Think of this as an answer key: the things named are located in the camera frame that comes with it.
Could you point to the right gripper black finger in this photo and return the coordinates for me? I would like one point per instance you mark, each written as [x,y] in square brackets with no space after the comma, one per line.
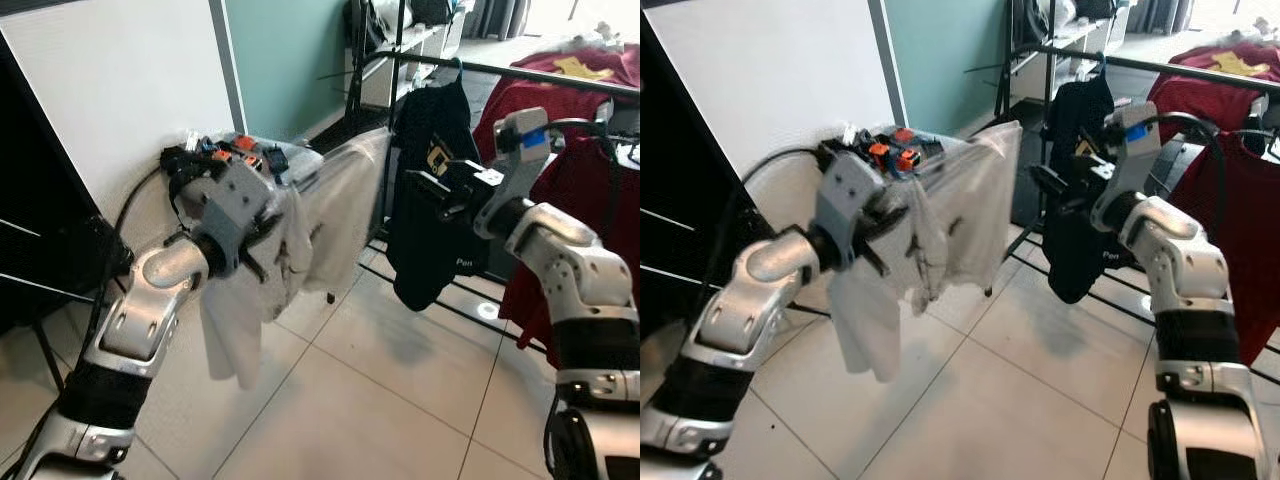
[430,203]
[427,180]
[1052,197]
[1050,174]

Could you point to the white printed t-shirt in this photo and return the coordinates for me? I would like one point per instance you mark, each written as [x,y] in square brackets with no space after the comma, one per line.
[970,220]
[340,220]

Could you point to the plain dark red shirt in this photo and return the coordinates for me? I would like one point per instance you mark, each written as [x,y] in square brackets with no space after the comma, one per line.
[575,180]
[1250,250]

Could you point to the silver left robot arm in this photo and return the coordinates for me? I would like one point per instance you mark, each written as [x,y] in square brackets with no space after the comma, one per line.
[140,320]
[760,310]

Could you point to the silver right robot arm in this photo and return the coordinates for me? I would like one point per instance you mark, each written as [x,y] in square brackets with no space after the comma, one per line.
[580,290]
[1190,280]

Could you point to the navy shirt with logo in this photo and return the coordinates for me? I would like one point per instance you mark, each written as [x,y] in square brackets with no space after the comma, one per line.
[430,250]
[1075,260]

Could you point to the black orange plug cluster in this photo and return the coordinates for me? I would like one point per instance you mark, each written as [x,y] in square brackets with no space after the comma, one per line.
[900,158]
[180,160]

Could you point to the red shirt yellow print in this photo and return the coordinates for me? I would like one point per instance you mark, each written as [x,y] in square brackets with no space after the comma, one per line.
[1180,95]
[520,100]

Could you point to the white shelf unit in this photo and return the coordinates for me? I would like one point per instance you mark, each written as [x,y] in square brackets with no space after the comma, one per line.
[1075,40]
[425,45]

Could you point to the black bag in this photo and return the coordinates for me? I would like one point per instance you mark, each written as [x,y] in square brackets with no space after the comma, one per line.
[365,25]

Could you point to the grey curtain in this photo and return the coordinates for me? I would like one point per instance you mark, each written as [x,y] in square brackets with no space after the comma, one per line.
[500,15]
[1150,12]

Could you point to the black panel stand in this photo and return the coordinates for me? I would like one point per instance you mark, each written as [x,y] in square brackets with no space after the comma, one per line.
[680,200]
[40,200]

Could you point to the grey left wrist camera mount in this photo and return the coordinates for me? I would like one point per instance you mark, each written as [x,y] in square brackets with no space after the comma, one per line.
[850,200]
[235,210]

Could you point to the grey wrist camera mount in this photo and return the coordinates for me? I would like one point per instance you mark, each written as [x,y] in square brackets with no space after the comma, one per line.
[850,200]
[1130,165]
[235,210]
[515,170]

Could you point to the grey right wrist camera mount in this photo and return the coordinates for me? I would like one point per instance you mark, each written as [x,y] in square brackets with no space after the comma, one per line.
[515,170]
[1130,165]

